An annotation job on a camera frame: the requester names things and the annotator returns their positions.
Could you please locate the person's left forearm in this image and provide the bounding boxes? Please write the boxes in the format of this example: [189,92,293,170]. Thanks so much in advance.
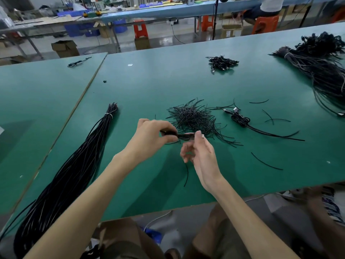
[24,154,140,259]

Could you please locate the long black cable bundle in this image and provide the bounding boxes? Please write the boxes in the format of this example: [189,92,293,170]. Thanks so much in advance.
[0,102,119,259]

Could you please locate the blue plastic item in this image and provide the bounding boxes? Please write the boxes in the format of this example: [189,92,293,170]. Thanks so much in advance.
[144,228,164,245]

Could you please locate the orange plastic stool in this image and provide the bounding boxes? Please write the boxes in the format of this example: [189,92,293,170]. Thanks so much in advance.
[201,16,214,33]
[252,16,280,35]
[330,9,345,23]

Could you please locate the small pile of knotted cables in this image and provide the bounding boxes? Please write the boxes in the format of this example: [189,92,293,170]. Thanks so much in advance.
[207,55,239,73]

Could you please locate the open cardboard box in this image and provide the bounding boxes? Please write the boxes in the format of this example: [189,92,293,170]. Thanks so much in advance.
[51,40,80,58]

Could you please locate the person's right hand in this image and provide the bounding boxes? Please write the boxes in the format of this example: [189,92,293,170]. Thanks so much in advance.
[180,131,225,193]

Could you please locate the small cable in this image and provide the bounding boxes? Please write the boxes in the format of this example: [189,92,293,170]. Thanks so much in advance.
[67,56,92,68]

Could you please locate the pile of black wire ties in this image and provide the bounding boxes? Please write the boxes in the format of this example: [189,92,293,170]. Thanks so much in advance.
[165,98,243,148]

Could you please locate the red plastic stool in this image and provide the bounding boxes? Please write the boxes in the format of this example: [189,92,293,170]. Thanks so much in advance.
[133,21,149,40]

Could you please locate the person's right forearm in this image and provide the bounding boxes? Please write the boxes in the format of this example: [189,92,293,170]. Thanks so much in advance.
[210,178,300,259]

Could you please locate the person's left hand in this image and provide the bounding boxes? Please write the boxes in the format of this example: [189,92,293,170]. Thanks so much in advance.
[121,118,179,166]

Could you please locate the black fan on stand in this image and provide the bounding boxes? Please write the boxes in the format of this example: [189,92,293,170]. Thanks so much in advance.
[212,0,230,40]

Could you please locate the person's brown shorts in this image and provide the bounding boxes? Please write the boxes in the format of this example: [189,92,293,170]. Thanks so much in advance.
[94,205,254,259]

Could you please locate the long blue workbench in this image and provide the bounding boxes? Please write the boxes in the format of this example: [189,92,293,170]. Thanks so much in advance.
[81,0,345,21]

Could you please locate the person's right leg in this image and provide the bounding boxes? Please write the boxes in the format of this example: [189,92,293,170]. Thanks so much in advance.
[302,187,345,259]

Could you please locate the small cardboard box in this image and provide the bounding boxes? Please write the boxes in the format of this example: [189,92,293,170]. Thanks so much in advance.
[135,37,151,51]

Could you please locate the large heap of black cables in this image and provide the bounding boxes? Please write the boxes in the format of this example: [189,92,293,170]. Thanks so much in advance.
[271,32,345,118]

